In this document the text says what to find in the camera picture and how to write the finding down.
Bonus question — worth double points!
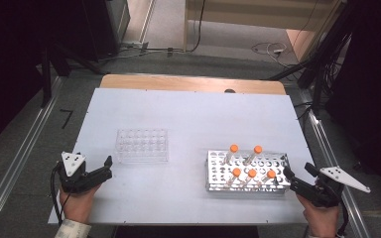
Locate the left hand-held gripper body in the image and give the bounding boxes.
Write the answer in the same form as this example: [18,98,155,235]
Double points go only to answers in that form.
[58,152,89,194]

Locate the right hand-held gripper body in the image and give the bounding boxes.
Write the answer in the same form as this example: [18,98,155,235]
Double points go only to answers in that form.
[311,166,371,208]

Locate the clear acrylic tube rack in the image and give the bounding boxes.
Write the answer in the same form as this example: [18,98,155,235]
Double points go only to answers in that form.
[114,128,170,164]

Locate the perforated metal tube rack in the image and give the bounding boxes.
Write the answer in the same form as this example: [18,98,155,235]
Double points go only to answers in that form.
[205,149,292,193]

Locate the person's left hand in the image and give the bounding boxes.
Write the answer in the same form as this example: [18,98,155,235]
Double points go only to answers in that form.
[59,184,102,225]

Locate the person's right hand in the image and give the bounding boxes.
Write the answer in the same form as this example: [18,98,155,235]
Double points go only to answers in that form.
[296,194,340,238]

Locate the dark curtain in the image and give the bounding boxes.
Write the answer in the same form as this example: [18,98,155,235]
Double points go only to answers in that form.
[325,0,381,202]
[0,0,92,155]

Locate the wooden table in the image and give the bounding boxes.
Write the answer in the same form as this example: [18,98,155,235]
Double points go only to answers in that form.
[98,73,287,96]

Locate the grey power strip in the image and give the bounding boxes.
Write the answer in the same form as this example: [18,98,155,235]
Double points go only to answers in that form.
[121,41,150,52]

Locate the dark cabinet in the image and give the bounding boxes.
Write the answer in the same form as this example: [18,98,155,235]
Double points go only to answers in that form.
[80,0,131,63]

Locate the light wooden furniture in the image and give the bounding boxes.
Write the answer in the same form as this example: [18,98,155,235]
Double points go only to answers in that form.
[183,0,346,63]

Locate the aluminium floor rail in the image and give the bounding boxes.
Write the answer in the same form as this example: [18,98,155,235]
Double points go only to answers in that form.
[0,75,64,238]
[299,88,372,238]

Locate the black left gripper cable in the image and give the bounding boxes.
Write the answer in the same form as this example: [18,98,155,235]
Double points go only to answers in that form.
[50,163,64,226]

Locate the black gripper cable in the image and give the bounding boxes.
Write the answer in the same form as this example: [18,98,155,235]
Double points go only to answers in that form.
[336,201,350,237]
[50,163,64,226]

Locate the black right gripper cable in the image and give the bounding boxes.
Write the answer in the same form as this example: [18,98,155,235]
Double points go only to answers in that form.
[336,201,350,237]

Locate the black metal stand with cables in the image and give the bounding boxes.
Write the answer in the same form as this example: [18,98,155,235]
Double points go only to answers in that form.
[267,0,356,117]

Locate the white floor cable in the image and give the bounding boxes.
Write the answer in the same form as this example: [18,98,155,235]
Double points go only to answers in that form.
[251,42,290,60]

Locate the black hanging cable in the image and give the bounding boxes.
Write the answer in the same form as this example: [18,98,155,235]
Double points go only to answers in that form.
[186,0,207,54]

